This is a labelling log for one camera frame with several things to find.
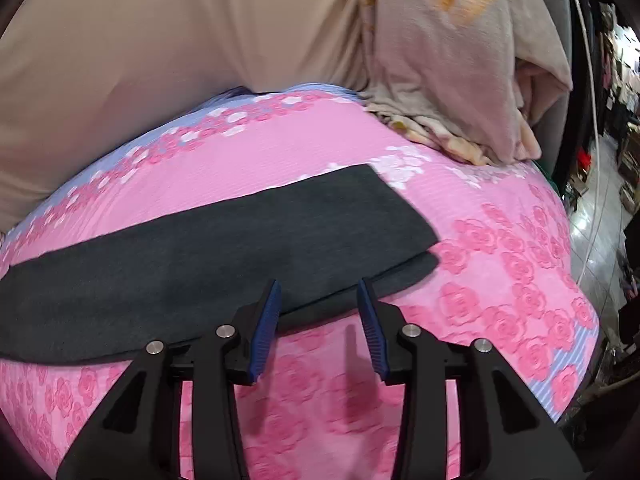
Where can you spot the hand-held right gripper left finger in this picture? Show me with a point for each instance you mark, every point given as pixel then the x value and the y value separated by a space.
pixel 265 332

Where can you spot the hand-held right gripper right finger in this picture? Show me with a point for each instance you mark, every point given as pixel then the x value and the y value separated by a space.
pixel 372 332

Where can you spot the dark grey pants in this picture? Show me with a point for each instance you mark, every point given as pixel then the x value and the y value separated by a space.
pixel 225 250

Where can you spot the pink floral bedsheet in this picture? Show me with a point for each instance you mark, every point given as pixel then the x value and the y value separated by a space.
pixel 500 270

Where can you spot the peach floral blanket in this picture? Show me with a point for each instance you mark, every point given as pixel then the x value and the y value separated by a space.
pixel 450 70

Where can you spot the beige padded headboard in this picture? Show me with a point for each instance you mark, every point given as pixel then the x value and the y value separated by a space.
pixel 150 60

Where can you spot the cluttered goods shelves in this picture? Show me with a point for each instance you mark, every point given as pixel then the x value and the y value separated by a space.
pixel 622 110

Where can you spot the grey fabric panel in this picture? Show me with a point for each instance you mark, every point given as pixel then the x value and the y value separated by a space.
pixel 552 15

